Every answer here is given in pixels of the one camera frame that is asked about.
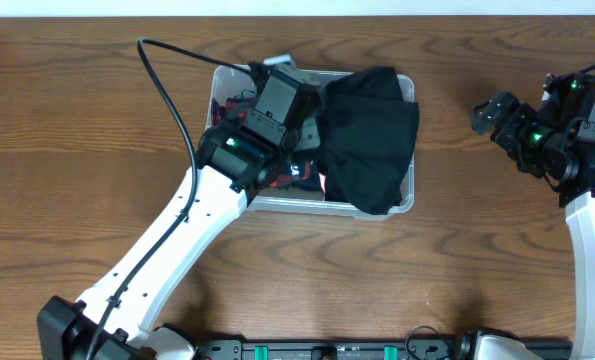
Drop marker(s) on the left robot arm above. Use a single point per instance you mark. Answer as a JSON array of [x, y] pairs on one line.
[[242, 155]]

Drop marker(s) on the red navy plaid shirt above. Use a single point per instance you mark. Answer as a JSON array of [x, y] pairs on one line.
[[297, 171]]

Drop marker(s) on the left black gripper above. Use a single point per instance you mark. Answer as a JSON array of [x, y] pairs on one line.
[[310, 132]]

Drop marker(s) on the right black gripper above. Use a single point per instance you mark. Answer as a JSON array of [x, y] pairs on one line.
[[526, 117]]

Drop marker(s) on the clear plastic storage bin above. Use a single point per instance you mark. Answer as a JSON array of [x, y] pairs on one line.
[[227, 83]]

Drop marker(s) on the large black garment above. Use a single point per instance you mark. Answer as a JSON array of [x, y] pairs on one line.
[[368, 134]]

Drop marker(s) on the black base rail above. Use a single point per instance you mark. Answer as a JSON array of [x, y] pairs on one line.
[[423, 342]]

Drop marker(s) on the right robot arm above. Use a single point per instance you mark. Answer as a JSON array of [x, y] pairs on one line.
[[557, 143]]

